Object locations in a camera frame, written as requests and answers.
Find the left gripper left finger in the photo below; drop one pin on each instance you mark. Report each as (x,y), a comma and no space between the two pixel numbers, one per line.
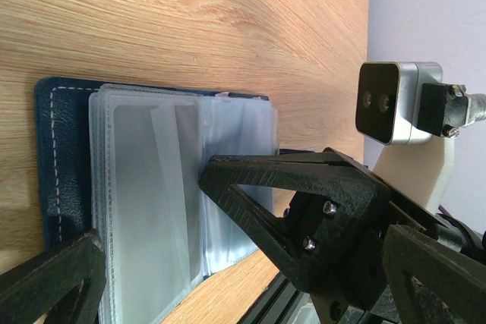
(66,283)

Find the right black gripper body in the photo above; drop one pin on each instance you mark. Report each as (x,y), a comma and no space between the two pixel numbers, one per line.
(360,282)

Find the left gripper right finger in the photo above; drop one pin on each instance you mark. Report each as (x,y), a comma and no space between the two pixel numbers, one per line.
(431,282)

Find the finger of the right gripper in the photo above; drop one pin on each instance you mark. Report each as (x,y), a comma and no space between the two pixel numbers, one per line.
(305,211)

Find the blue leather card holder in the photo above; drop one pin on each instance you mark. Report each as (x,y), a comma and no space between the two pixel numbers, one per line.
(75,140)

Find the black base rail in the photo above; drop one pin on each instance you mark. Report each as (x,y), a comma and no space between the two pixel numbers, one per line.
(281,302)

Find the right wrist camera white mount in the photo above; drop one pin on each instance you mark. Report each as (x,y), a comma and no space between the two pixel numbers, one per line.
(408,108)

